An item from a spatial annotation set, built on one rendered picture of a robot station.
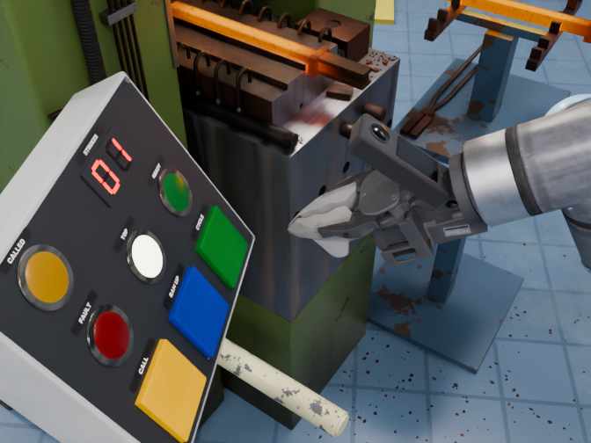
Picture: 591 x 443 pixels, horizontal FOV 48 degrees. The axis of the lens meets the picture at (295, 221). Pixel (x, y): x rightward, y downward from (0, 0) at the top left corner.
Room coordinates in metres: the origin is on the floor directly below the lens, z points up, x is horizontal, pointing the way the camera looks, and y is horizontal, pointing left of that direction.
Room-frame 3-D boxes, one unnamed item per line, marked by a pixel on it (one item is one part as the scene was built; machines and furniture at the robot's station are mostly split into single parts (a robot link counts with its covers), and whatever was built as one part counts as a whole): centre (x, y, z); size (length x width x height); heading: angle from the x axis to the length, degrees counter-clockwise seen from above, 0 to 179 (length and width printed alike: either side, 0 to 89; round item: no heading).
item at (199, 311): (0.45, 0.11, 1.01); 0.07 x 0.05 x 0.07; 170
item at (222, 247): (0.55, 0.09, 1.01); 0.07 x 0.05 x 0.07; 170
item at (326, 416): (0.64, 0.10, 0.62); 0.44 x 0.05 x 0.05; 55
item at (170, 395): (0.35, 0.13, 1.01); 0.07 x 0.05 x 0.07; 170
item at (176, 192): (0.56, 0.14, 1.09); 0.05 x 0.03 x 0.04; 145
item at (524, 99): (1.28, -0.44, 0.68); 0.40 x 0.30 x 0.02; 148
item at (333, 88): (1.02, -0.08, 0.92); 0.04 x 0.03 x 0.01; 73
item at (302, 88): (1.10, 0.15, 0.96); 0.42 x 0.20 x 0.09; 55
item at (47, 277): (0.37, 0.21, 1.16); 0.05 x 0.03 x 0.04; 145
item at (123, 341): (0.36, 0.17, 1.09); 0.05 x 0.03 x 0.04; 145
